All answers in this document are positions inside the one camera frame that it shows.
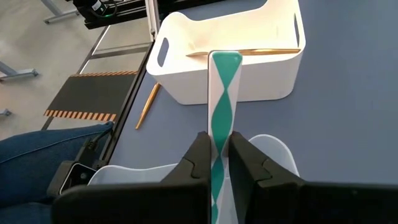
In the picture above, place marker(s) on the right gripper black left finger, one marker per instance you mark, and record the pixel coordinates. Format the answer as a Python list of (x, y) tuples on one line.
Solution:
[(130, 202)]

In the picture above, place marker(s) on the black mat with striped edge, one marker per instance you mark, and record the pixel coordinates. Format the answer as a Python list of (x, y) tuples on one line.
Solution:
[(90, 93)]

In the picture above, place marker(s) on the silver table-level camera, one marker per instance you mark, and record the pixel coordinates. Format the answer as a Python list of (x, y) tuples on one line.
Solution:
[(77, 177)]

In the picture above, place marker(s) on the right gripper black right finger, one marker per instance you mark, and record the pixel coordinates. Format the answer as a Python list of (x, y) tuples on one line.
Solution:
[(311, 202)]

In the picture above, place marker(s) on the slim gold cutlery piece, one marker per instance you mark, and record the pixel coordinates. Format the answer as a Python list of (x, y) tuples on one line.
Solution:
[(267, 51)]

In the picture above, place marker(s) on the blue-grey table mat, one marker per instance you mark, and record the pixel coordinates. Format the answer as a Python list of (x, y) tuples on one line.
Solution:
[(342, 93)]

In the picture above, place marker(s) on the clear plastic bin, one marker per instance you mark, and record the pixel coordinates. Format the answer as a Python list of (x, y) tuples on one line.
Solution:
[(273, 149)]

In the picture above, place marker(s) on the silver aluminium bracket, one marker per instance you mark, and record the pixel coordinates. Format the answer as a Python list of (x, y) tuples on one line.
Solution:
[(153, 18)]

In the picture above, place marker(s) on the grey metal desk leg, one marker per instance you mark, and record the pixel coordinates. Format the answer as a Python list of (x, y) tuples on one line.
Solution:
[(60, 14), (18, 74)]

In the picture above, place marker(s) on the white plastic bin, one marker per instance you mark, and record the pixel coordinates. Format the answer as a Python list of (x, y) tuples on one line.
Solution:
[(224, 84)]

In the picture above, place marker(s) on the gold chopstick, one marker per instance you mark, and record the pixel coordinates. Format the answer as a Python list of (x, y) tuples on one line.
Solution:
[(147, 105)]

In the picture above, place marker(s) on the person's leg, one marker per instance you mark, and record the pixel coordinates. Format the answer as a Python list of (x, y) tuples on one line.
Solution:
[(31, 155)]

